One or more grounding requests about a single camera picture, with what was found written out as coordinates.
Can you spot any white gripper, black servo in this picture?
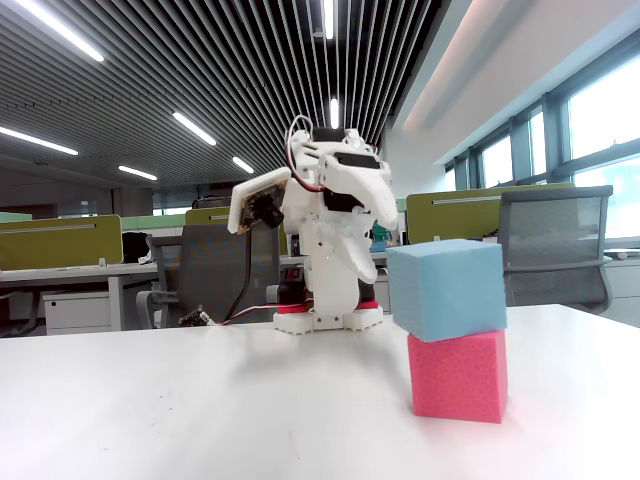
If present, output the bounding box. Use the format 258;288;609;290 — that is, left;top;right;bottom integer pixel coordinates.
284;129;400;282

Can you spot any blue foam cube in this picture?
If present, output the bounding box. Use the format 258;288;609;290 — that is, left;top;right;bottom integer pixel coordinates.
385;238;509;344

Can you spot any red foam cube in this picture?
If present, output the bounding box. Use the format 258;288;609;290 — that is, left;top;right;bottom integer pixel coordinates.
406;329;510;425

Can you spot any teal object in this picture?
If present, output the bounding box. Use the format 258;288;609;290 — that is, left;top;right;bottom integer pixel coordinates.
371;223;397;252

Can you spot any olive desk divider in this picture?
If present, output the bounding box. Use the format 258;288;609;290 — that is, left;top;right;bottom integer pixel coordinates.
0;214;124;272
405;182;576;247
184;206;236;227

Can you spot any glass window pane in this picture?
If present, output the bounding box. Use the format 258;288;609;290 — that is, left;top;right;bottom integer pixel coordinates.
527;106;549;182
479;133;514;190
567;64;640;241

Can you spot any grey padded office chair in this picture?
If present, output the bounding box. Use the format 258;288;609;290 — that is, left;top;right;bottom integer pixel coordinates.
136;222;282;331

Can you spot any grey mesh-back office chair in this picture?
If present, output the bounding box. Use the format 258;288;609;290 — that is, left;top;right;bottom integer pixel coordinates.
498;184;615;315

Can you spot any small bare circuit board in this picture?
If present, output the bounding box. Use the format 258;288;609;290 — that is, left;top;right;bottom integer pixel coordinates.
178;304;211;327

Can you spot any black bag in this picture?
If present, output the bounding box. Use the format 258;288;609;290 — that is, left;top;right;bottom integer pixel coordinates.
121;231;154;266

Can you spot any white office desk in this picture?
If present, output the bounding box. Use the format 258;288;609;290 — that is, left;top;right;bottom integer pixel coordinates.
0;261;162;337

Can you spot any white drawer cabinet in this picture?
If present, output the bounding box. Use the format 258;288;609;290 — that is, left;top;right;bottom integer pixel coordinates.
42;288;124;336

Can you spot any red-white-black servo cable loop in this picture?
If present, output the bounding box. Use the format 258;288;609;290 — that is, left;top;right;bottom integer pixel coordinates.
285;114;326;195

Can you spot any wrist camera module, white mount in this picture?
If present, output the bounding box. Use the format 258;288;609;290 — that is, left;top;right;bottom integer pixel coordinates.
227;167;292;236

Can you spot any black camera cable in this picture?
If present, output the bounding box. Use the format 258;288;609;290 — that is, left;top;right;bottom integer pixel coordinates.
219;227;254;326

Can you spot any red servo wire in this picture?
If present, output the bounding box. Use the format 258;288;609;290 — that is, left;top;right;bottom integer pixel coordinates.
207;301;281;326

